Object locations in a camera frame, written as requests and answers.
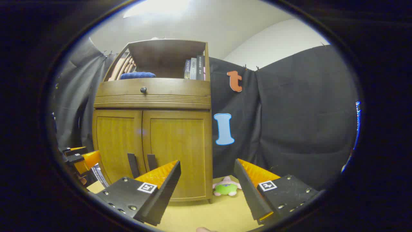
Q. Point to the wooden double-door shoe cabinet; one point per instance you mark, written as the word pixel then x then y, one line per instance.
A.
pixel 154 95

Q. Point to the black backdrop cloth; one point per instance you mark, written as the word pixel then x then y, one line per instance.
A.
pixel 289 122

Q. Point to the black upright book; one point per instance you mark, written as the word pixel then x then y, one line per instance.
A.
pixel 200 67

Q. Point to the wooden cabinet door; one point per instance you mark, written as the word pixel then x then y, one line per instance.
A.
pixel 116 138
pixel 180 138

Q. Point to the pale blue book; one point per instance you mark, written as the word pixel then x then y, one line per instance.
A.
pixel 100 175

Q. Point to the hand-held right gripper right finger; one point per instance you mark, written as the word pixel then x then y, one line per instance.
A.
pixel 249 193

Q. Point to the dark blue upright book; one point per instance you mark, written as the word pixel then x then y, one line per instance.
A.
pixel 187 69

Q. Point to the grey upright book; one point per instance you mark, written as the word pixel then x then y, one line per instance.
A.
pixel 193 68

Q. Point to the blue folded cloth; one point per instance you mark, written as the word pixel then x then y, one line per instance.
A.
pixel 138 75

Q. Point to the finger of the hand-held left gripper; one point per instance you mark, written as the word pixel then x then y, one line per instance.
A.
pixel 75 150
pixel 88 160

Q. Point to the black round drawer knob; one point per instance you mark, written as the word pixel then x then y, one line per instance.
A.
pixel 143 90

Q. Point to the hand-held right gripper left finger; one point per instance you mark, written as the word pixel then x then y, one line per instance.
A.
pixel 164 196

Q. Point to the green and pink plush toy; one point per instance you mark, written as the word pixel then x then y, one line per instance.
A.
pixel 225 189

